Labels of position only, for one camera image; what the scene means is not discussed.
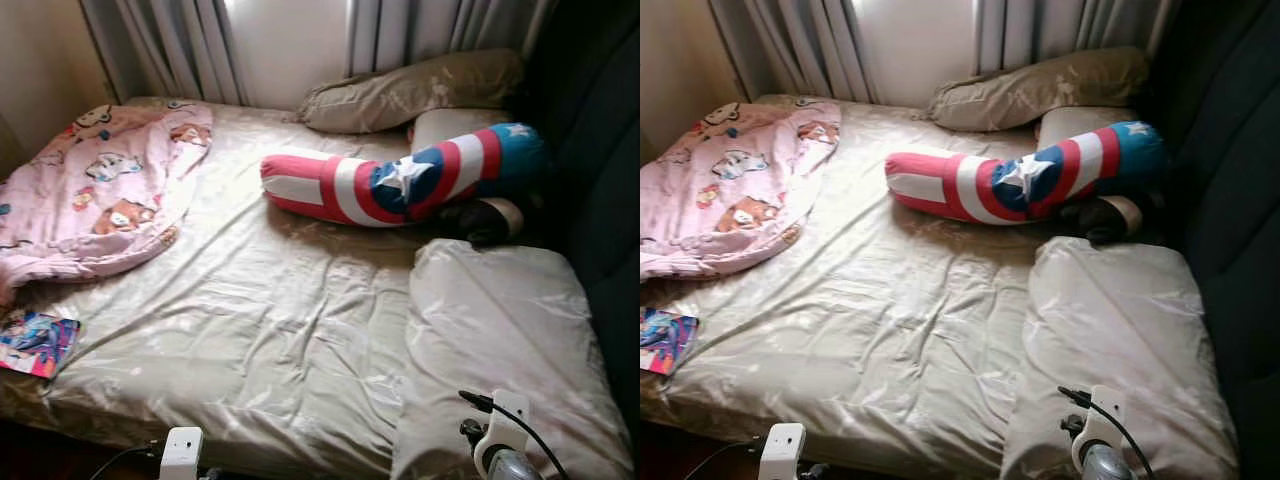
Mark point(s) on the pink cartoon print blanket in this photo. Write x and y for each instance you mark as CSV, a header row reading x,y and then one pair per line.
x,y
100,200
730,200

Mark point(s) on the colourful comic book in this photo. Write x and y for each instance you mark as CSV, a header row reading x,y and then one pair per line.
x,y
665,340
38,345

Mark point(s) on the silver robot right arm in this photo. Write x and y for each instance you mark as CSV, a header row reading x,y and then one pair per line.
x,y
1108,465
515,468

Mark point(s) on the dark upholstered furniture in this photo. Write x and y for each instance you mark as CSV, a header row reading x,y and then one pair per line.
x,y
590,150
1230,150

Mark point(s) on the black and beige plush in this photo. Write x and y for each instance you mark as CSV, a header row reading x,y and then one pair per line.
x,y
1100,220
480,222

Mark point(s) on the large cream satin pillow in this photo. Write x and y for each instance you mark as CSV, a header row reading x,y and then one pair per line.
x,y
500,340
1110,340

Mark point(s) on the small white pillow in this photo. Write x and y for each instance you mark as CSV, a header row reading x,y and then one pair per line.
x,y
450,128
1075,126

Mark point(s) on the bed with floral sheet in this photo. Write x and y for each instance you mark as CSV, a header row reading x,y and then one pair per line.
x,y
250,300
870,300

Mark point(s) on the khaki patterned pillow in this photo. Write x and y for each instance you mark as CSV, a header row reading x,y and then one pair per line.
x,y
1040,90
410,92

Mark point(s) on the red white blue star bolster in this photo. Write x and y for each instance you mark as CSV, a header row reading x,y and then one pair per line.
x,y
340,190
965,188

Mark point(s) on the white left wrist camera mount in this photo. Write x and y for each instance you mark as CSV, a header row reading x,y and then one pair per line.
x,y
182,455
783,452

